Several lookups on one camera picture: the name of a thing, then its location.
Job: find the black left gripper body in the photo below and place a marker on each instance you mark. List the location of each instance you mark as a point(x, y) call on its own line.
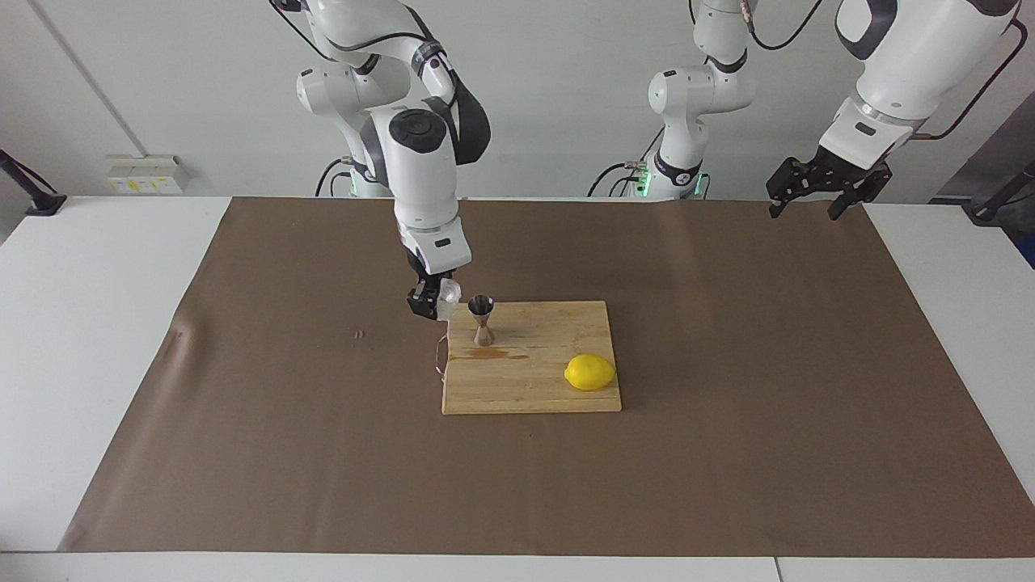
point(845, 171)

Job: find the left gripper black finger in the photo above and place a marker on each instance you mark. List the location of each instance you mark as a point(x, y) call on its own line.
point(863, 192)
point(783, 184)

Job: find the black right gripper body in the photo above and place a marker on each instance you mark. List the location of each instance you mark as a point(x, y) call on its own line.
point(433, 284)

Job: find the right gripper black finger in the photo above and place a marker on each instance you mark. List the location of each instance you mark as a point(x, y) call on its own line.
point(422, 309)

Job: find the clear plastic cup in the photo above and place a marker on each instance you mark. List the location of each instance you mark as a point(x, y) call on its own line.
point(449, 295)

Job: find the steel double jigger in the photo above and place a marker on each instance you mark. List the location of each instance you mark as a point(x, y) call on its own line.
point(483, 311)

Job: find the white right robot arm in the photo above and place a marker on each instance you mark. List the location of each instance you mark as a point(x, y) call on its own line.
point(424, 178)

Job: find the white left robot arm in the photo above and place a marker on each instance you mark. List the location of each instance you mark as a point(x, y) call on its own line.
point(914, 56)

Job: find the wooden cutting board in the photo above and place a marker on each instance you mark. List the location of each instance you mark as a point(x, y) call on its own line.
point(534, 380)

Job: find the black clamp stand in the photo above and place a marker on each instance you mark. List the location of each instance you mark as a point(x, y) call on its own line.
point(999, 202)
point(28, 190)

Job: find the grey slanted panel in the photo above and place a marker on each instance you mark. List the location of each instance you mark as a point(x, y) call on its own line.
point(1011, 137)

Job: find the blue object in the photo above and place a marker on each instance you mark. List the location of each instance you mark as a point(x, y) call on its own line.
point(1028, 249)

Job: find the yellow lemon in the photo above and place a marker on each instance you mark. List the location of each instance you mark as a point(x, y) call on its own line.
point(589, 373)

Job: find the brown paper table mat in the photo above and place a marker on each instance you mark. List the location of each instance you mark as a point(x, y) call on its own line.
point(517, 485)

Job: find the white wall socket box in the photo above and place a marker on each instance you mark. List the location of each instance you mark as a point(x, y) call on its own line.
point(145, 174)

